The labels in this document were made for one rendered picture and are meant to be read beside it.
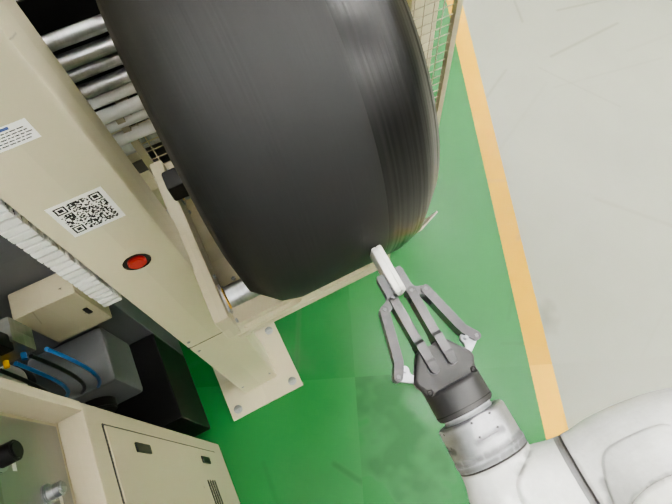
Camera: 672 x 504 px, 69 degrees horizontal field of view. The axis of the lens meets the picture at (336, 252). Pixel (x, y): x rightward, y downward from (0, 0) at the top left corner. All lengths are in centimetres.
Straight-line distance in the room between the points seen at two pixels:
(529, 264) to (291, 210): 159
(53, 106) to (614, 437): 69
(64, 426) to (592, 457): 82
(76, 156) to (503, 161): 187
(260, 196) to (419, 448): 138
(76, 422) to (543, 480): 76
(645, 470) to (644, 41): 256
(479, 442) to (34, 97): 60
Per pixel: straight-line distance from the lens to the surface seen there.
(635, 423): 63
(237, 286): 95
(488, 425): 62
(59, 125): 63
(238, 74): 51
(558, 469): 62
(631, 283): 216
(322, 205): 56
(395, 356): 63
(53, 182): 70
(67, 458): 101
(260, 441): 182
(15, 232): 77
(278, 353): 185
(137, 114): 120
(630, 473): 60
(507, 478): 62
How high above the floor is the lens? 177
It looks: 64 degrees down
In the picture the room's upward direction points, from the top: 8 degrees counter-clockwise
